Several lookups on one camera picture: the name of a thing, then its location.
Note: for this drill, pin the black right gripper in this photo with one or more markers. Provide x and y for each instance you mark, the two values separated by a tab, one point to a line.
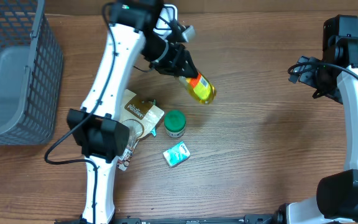
305	76

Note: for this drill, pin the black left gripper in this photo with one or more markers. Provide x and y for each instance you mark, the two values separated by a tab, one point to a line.
173	65

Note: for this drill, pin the yellow liquid bottle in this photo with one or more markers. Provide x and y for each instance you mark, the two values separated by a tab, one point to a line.
200	88

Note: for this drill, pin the green lid jar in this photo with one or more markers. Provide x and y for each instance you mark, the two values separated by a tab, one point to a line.
175	123

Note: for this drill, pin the brown snack pouch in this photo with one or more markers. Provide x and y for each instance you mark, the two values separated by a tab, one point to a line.
141	117

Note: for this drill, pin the teal white wipes packet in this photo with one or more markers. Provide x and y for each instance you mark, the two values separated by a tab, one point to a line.
153	132

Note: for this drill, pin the teal tissue pack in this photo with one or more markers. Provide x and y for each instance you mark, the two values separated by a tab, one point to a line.
176	154

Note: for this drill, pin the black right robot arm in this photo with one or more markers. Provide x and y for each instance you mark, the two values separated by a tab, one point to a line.
335	76

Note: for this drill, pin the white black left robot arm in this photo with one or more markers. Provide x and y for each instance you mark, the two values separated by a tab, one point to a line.
148	28

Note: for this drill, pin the white barcode scanner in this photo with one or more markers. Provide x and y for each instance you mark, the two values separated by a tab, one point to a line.
167	15

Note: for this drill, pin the grey plastic mesh basket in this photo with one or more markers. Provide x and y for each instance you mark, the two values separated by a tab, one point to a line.
31	67

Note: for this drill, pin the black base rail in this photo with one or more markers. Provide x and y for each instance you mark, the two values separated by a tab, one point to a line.
247	219

